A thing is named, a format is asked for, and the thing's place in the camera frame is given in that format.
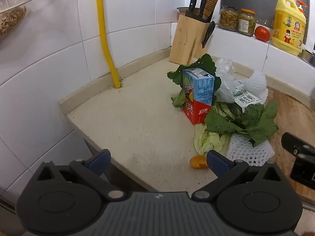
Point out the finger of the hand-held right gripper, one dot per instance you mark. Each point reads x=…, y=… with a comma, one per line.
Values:
x=295, y=143

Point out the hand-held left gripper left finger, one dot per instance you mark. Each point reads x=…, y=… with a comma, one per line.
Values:
x=99, y=158

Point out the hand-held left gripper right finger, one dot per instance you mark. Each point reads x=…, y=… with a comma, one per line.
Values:
x=216, y=161

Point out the orange peel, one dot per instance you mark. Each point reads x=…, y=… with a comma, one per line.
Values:
x=198, y=162

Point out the napa cabbage leaf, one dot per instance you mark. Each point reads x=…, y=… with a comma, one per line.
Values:
x=206, y=140

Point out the white foam fruit net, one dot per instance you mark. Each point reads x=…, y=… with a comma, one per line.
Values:
x=246, y=152
x=256, y=81

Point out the large green leaves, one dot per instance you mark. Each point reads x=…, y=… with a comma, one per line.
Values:
x=256, y=120

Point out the long pale vegetable stalks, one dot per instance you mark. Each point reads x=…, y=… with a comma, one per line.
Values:
x=222, y=110

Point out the green and white milk carton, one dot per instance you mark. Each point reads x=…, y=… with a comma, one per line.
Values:
x=246, y=100

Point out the red and blue juice carton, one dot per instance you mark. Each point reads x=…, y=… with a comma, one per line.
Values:
x=196, y=91

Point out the clear plastic bag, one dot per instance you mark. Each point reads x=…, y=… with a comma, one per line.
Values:
x=225, y=65
x=225, y=88

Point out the wooden cutting board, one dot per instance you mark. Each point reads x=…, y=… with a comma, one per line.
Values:
x=290, y=118

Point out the metal pot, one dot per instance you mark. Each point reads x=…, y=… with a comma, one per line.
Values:
x=308, y=57

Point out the red tomato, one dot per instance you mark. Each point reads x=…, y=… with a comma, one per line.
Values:
x=262, y=34

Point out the yellow detergent bottle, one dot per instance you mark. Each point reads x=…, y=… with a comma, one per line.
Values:
x=288, y=27

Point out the wooden knife block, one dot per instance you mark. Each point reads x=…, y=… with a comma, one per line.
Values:
x=187, y=39

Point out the yellow pipe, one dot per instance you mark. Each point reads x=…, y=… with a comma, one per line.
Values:
x=104, y=29

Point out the orange-lidded pickle jar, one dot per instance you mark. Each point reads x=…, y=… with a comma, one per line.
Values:
x=246, y=23

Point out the black scissors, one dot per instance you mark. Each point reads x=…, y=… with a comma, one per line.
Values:
x=210, y=29

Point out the orange-capped bottle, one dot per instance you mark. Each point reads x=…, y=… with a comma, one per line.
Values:
x=302, y=5

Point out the dark-lidded pickle jar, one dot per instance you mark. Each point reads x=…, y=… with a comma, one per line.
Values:
x=228, y=18

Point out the metal bowl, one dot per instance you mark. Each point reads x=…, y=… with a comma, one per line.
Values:
x=182, y=9

